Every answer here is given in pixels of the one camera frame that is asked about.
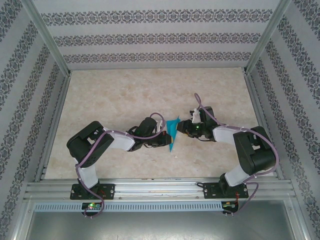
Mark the long aluminium base rail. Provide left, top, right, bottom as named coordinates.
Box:
left=23, top=176, right=298, bottom=201

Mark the controller board with green light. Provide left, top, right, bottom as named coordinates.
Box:
left=81, top=201, right=103, bottom=211

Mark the aluminium side rail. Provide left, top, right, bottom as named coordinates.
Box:
left=243, top=71, right=285, bottom=180
left=34, top=72, right=72, bottom=182

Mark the blue paper sheet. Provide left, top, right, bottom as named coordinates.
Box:
left=166, top=115, right=181, bottom=153

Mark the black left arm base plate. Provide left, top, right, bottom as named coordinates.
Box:
left=71, top=183, right=116, bottom=201

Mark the slotted grey cable duct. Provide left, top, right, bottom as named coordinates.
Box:
left=33, top=201, right=223, bottom=213

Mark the grey metal shelf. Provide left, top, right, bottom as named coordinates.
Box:
left=14, top=199, right=313, bottom=240

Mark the aluminium frame post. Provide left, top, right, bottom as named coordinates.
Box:
left=19, top=0, right=73, bottom=77
left=242, top=0, right=293, bottom=76

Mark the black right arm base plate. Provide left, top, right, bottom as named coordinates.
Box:
left=203, top=181, right=250, bottom=200

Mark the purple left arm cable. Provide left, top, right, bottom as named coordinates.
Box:
left=74, top=112, right=167, bottom=220

